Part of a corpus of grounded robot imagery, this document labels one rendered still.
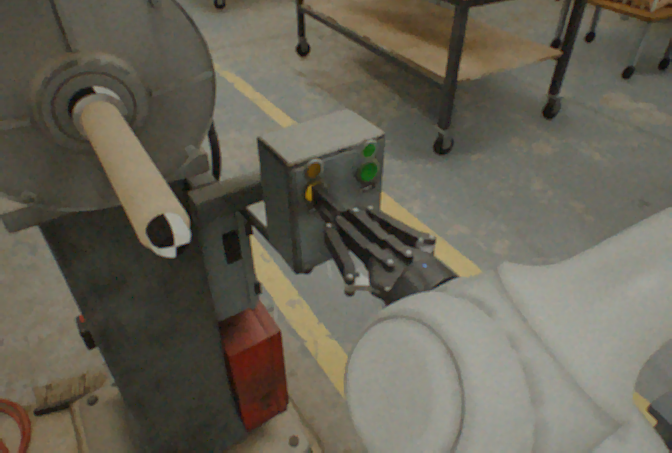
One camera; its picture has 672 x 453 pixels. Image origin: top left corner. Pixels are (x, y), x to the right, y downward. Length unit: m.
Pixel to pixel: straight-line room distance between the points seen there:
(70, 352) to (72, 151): 1.54
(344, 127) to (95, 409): 1.04
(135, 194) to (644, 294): 0.30
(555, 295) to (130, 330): 0.75
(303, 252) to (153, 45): 0.35
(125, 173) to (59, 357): 1.68
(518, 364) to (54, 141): 0.42
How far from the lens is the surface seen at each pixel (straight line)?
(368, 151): 0.66
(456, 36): 2.55
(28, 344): 2.11
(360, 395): 0.26
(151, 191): 0.33
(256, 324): 1.07
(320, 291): 1.95
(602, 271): 0.29
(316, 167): 0.62
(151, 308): 0.89
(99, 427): 1.43
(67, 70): 0.48
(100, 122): 0.44
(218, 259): 0.92
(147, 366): 0.99
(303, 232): 0.68
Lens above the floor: 1.45
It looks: 37 degrees down
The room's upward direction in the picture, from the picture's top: straight up
